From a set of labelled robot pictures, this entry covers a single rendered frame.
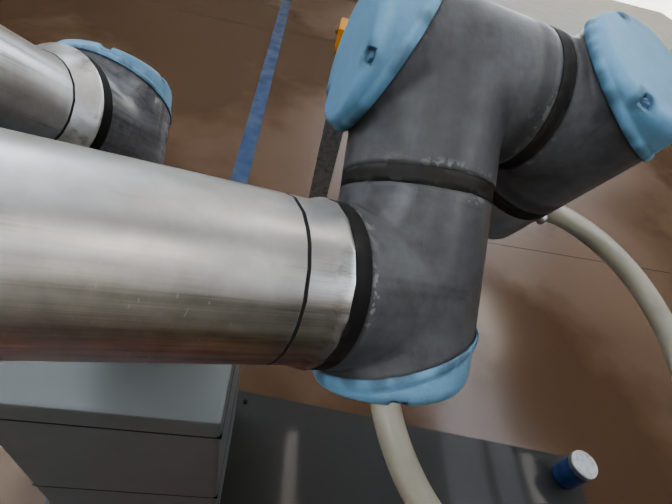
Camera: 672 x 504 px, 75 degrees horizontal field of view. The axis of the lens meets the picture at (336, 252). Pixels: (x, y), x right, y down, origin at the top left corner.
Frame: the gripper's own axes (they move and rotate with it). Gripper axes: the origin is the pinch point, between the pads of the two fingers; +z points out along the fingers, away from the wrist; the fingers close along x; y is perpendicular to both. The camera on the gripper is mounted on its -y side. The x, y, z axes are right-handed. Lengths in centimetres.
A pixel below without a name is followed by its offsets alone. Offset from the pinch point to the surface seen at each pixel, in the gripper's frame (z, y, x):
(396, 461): -7.9, 21.1, 12.4
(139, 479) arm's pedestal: 65, 41, -1
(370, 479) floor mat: 108, -4, 58
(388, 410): -8.3, 18.3, 8.8
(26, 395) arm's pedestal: 38, 42, -24
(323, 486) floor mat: 109, 9, 47
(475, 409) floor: 112, -55, 80
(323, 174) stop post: 105, -79, -35
